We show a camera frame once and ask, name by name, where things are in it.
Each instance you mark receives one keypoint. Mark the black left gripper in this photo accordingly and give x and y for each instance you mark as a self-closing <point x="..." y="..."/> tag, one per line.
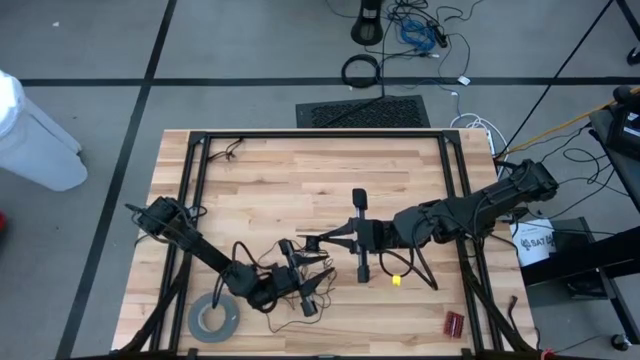
<point x="285" y="285"/>

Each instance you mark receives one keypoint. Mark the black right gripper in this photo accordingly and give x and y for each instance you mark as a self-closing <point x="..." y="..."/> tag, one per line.
<point x="375" y="237"/>

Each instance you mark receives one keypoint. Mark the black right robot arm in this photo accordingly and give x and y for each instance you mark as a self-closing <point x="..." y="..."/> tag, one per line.
<point x="475" y="205"/>

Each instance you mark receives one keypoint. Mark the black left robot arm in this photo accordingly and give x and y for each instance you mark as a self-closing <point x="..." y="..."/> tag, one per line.
<point x="205" y="250"/>

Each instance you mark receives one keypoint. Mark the black floor grate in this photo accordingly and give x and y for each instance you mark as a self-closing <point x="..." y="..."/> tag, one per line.
<point x="365" y="112"/>

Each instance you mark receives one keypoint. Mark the red screwdriver bit set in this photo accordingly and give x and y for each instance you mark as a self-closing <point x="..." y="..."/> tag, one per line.
<point x="454" y="325"/>

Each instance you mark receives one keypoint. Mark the white power strip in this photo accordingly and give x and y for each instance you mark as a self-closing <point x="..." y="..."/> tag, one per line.
<point x="490" y="140"/>

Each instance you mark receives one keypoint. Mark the white paper sign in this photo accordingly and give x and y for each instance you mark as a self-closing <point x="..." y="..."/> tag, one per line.
<point x="535" y="242"/>

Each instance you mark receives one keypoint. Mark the white adapter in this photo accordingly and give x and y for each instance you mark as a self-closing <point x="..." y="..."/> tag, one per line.
<point x="463" y="80"/>

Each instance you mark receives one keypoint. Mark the black stand base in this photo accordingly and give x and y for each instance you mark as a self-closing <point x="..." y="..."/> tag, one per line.
<point x="367" y="25"/>

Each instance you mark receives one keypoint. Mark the black power adapter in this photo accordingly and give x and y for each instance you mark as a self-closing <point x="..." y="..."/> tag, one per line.
<point x="439" y="35"/>

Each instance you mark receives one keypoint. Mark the black equipment cart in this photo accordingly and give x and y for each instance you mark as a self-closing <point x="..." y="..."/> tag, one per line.
<point x="575" y="260"/>

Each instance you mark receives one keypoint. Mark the white trash bin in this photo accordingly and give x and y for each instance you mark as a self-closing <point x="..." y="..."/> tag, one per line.
<point x="35" y="145"/>

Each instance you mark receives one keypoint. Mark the black aluminium table frame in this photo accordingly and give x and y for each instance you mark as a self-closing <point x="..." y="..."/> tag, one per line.
<point x="325" y="134"/>

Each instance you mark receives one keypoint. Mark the grey duct tape roll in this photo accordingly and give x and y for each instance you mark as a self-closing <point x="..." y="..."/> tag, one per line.
<point x="200" y="331"/>

